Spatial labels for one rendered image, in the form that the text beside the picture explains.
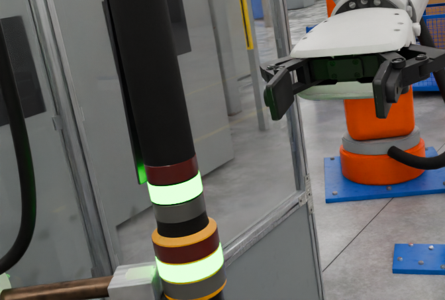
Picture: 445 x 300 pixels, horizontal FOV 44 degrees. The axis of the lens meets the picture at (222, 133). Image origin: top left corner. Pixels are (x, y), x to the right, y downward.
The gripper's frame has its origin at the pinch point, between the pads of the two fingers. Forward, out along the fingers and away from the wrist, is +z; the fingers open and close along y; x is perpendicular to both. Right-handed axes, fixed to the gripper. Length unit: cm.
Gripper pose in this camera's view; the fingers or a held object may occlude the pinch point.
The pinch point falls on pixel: (327, 96)
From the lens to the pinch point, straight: 44.5
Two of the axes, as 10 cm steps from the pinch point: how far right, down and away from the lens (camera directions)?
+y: -8.8, 0.1, 4.7
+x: -2.3, -8.8, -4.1
